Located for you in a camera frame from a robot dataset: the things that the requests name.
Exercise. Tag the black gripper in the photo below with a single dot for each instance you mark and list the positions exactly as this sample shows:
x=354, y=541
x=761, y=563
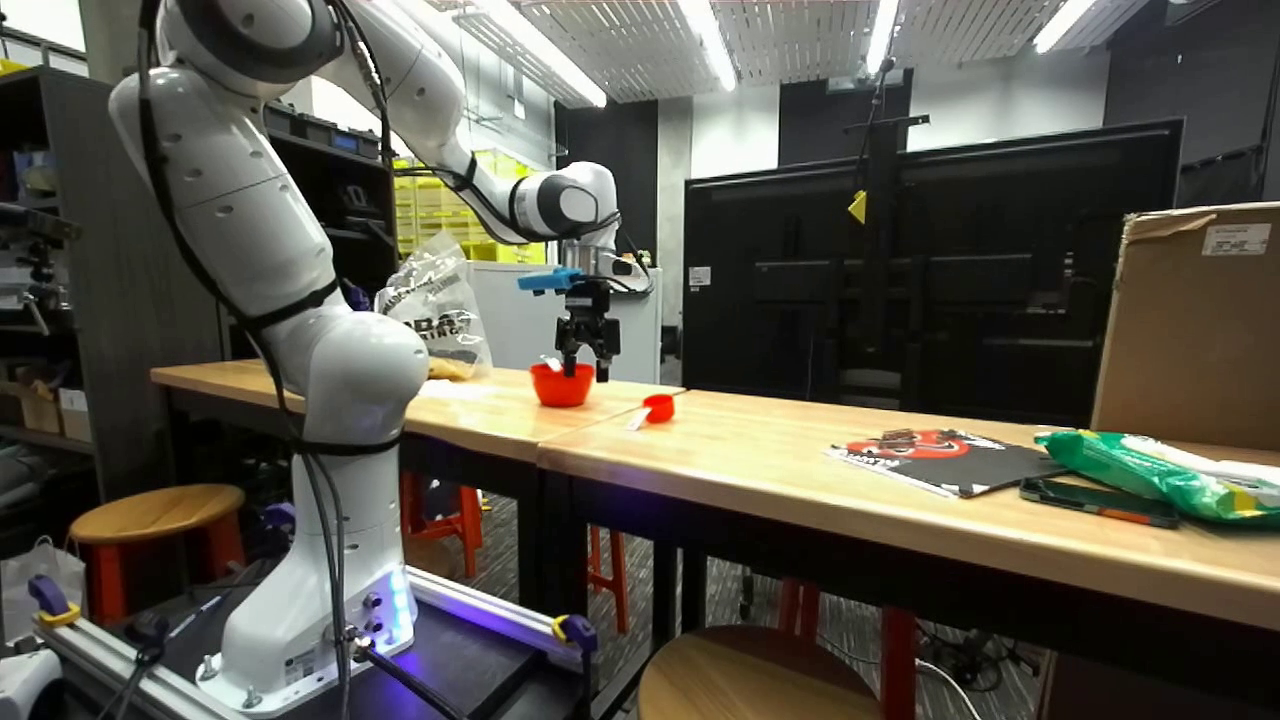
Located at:
x=585, y=323

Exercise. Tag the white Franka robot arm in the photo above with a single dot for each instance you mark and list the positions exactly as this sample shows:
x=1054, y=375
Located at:
x=243, y=215

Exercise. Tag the aluminium robot base platform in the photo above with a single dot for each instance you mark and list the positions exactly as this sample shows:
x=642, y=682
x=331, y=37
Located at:
x=467, y=655

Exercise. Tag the red plastic bowl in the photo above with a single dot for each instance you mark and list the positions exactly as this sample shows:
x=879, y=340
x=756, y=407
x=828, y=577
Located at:
x=561, y=385

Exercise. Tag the white tag on bowl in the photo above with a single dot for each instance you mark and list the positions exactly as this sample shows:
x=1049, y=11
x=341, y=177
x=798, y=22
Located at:
x=548, y=361

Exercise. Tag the yellow flat item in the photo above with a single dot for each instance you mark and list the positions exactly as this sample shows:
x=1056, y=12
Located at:
x=453, y=371

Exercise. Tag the clear crumpled plastic bag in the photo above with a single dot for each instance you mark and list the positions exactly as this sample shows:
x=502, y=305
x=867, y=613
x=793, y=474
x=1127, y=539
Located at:
x=433, y=305

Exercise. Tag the red metal stool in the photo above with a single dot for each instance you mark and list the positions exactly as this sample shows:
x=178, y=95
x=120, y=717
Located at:
x=467, y=514
x=900, y=665
x=617, y=573

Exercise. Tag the yellow storage bins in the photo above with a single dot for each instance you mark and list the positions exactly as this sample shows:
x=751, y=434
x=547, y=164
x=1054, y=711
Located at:
x=425, y=215

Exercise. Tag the purple yellow clamp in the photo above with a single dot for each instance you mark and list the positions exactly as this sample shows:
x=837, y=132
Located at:
x=576, y=629
x=53, y=603

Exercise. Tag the black cabinet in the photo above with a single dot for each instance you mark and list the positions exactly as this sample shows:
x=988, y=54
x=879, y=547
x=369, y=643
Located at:
x=345, y=200

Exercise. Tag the long ceiling light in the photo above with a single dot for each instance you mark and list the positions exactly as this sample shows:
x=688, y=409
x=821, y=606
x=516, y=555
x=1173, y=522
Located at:
x=883, y=35
x=1067, y=26
x=704, y=40
x=561, y=66

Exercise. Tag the yellow triangle sticker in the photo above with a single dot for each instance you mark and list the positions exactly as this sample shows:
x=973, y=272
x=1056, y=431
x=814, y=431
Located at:
x=857, y=209

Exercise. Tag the round wooden stool seat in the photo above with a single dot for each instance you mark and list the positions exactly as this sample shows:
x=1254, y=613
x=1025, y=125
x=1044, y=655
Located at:
x=752, y=675

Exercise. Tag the dark flat packet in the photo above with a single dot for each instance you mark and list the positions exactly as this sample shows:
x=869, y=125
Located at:
x=952, y=463

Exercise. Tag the round wooden stool red legs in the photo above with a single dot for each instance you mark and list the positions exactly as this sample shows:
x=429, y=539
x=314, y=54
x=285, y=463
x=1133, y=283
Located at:
x=153, y=514

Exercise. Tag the dark shelving unit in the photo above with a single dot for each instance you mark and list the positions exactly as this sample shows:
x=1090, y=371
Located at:
x=120, y=266

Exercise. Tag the green plastic bag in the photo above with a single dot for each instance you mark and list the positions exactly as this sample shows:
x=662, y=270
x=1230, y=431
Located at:
x=1160, y=474

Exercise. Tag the brown cardboard box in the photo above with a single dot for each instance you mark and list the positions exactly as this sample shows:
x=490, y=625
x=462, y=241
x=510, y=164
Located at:
x=1184, y=347

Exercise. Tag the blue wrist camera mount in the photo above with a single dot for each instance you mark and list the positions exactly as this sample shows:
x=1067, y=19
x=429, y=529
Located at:
x=548, y=283

